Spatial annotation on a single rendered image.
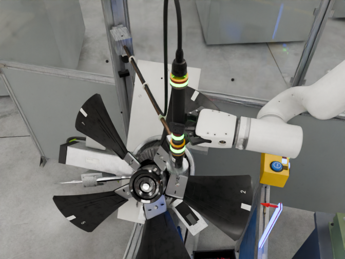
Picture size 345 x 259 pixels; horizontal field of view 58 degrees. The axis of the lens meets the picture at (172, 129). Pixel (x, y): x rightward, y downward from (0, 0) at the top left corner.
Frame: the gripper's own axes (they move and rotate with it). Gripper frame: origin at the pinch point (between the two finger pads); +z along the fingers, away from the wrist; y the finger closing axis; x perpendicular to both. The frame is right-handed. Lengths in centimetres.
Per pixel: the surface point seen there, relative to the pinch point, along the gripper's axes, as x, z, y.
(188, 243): -144, -4, 26
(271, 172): -43, -34, 22
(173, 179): -31.6, 1.5, 1.8
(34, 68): -51, 101, 70
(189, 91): -7.2, 0.7, 21.0
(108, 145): -25.9, 26.8, 6.9
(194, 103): -8.4, -1.8, 17.0
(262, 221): -64, -36, 11
